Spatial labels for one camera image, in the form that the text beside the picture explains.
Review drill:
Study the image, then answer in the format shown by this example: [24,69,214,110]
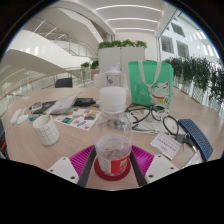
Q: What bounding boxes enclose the long ceiling light strips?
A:
[94,3,163,34]

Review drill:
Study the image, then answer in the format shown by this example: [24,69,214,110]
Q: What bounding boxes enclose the black power adapter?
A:
[73,97,97,108]

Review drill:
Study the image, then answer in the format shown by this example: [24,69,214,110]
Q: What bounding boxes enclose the white grid-patterned mug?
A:
[32,114,61,147]

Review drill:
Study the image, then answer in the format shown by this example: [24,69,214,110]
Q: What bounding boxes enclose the white cabinet topped with plants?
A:
[97,39,148,79]

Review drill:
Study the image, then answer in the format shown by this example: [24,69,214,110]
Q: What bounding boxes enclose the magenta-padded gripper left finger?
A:
[46,145,98,188]

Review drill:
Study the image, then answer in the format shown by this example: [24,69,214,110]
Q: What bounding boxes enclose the white paper booklet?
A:
[44,92,83,116]

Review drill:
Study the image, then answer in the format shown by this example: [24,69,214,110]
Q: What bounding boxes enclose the clear plastic water bottle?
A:
[94,86,133,178]

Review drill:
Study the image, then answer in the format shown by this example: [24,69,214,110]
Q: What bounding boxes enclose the colourful sticker sheet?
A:
[53,107,102,132]

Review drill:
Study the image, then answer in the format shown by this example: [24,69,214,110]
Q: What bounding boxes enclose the white computer mouse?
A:
[16,114,30,125]

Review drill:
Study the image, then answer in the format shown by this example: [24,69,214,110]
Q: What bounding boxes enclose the white remote control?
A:
[9,108,23,126]

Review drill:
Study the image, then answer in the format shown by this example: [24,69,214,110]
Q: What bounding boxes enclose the black chair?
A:
[54,77,74,89]

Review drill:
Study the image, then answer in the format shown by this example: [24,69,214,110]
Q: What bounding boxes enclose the brown planter with green plants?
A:
[80,59,100,81]

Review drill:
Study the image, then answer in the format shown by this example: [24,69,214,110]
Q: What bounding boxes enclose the black notebook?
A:
[31,99,58,115]

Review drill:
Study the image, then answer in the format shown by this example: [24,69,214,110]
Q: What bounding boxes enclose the small teal box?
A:
[28,114,41,122]

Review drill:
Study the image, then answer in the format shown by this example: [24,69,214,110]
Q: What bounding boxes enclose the tangled black cables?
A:
[124,103,181,138]

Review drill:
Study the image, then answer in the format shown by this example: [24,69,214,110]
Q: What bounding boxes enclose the clear tumbler with white lid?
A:
[105,63,123,88]

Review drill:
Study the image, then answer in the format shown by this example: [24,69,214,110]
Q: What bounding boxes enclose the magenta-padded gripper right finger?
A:
[129,144,179,188]

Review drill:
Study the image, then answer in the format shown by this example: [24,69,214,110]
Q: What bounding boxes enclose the green cat-print tote bag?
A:
[127,60,175,109]

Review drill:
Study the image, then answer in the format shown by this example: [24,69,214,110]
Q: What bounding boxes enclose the row of green potted trees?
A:
[164,55,224,104]

